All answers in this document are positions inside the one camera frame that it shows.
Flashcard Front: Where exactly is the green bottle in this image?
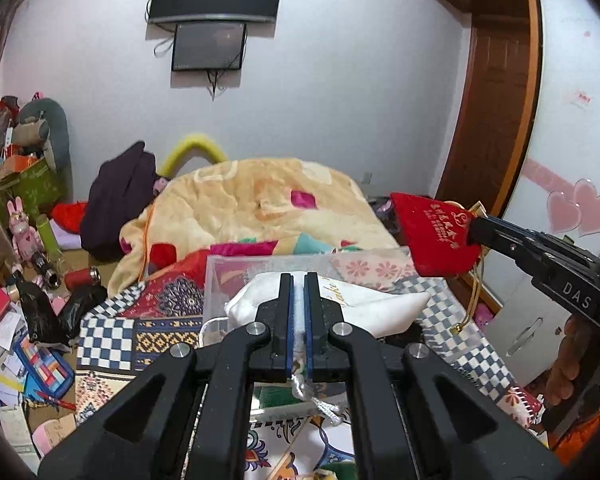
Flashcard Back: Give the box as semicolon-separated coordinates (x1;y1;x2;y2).
35;214;57;257

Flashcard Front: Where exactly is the black plastic bag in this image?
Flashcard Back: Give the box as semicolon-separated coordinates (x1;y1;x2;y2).
14;280;109;347

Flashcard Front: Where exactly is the grey plush toy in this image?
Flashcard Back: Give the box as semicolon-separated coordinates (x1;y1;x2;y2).
17;98;71;173

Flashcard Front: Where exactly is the patchwork quilt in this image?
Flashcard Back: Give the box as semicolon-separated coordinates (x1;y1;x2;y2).
74;245;543;480

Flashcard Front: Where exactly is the red cloth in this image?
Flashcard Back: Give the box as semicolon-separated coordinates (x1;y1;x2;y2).
49;202;90;235

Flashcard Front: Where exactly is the clear plastic box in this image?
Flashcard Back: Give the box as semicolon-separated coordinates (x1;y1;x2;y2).
202;246;414;346

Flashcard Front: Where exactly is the white wardrobe with pink hearts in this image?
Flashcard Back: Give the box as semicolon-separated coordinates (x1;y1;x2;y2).
475;0;600;367

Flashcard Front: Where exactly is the red drawstring pouch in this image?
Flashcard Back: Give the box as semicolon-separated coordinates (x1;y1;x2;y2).
390;192;485;278

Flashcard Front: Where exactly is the red thermos flask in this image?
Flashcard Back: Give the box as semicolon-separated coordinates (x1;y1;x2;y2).
63;267;102;291

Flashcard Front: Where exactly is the yellow curved pillow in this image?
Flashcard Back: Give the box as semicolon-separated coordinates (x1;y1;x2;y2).
159;133;227;178

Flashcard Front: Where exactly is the green box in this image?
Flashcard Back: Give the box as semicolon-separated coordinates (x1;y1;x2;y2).
0;156;64;221

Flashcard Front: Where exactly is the yellow fleece blanket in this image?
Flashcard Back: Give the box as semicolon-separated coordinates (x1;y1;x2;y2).
107;158;402;299

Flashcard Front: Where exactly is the pink plush toy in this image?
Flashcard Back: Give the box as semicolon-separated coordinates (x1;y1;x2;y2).
474;304;497;330

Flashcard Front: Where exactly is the person's right hand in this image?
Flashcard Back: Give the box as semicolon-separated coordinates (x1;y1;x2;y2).
544;314;588;407

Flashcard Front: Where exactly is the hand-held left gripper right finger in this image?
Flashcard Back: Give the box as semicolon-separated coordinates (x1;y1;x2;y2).
304;272;566;480

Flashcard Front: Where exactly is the small black wall monitor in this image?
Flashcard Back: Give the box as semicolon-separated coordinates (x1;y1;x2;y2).
171;21;248;73

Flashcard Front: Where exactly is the pink rabbit toy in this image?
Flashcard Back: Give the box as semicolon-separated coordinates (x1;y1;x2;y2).
6;198;39;263

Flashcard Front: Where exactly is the white drawstring pouch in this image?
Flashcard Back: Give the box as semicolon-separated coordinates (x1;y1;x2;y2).
201;272;432;428

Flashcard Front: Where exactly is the colourful block pencil case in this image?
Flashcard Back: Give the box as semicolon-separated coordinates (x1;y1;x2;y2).
14;334;75;402

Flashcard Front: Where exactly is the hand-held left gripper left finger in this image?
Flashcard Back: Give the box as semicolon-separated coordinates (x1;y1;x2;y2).
37;273;295;480

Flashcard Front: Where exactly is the orange garment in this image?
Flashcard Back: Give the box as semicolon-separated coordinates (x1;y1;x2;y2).
552;395;600;468

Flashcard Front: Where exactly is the dark purple garment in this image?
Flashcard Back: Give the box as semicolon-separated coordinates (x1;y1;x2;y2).
79;141;159;264

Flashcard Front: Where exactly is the pile of papers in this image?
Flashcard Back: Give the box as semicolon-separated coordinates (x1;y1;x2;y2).
0;305;46;461

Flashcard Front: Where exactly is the red pen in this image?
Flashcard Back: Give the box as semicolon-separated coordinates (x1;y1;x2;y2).
34;389;77;412

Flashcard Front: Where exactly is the pink box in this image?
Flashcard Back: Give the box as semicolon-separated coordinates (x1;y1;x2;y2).
31;411;78;458

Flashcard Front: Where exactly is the black cylinder flashlight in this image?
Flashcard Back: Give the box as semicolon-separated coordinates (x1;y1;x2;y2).
31;252;62;289

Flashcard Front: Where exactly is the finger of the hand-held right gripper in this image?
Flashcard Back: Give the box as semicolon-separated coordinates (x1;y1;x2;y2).
468;230;551;283
472;215;573;251

